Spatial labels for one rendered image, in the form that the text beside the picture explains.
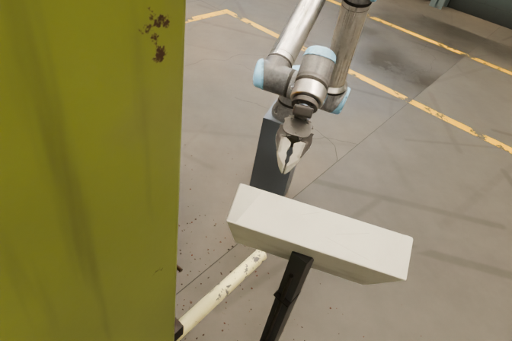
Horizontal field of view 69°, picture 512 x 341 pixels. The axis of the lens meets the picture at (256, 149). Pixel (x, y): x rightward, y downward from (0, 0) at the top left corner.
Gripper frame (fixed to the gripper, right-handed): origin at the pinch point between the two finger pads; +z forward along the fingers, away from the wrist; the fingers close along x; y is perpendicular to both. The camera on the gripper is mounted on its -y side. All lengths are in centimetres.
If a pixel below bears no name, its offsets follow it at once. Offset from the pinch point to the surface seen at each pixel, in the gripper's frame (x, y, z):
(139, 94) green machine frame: 15, -52, 15
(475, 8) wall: -214, 417, -521
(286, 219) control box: -3.8, -15.7, 15.2
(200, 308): 12, 33, 38
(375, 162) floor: -58, 180, -88
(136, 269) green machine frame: 15.8, -26.8, 31.7
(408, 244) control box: -26.1, -15.7, 12.7
